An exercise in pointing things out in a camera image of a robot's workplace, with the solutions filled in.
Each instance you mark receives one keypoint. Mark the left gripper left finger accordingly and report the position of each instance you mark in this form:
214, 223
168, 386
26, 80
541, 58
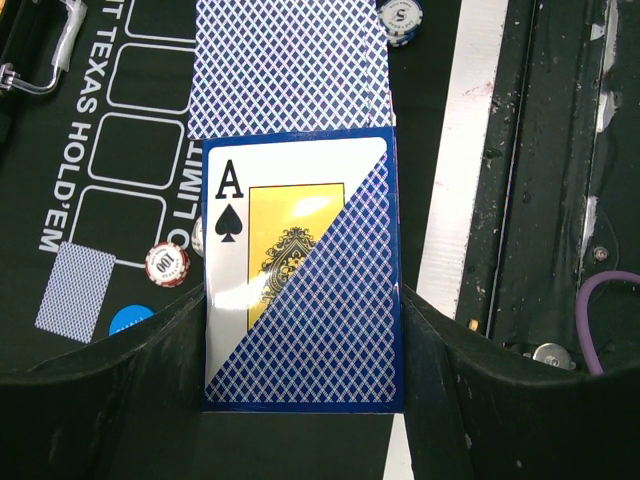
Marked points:
126, 407

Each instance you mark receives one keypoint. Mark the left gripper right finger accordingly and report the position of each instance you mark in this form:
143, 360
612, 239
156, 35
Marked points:
475, 410

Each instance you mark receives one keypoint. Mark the blue round blind button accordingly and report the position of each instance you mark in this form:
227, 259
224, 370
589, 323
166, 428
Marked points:
129, 316

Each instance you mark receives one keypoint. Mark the red white chip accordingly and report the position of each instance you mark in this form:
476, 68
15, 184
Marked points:
167, 265

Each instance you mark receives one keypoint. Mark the blue backed card deck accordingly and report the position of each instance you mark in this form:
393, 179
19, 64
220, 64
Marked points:
265, 67

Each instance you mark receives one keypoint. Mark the blue white chip stack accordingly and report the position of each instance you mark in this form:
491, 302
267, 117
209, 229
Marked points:
401, 20

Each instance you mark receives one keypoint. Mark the white table board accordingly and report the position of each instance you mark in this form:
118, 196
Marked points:
442, 84

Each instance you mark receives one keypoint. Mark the black aluminium chip case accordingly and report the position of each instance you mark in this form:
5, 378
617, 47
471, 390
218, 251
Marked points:
23, 24

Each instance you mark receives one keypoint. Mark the aluminium mounting rail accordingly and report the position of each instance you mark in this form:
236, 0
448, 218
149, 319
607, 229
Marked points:
557, 204

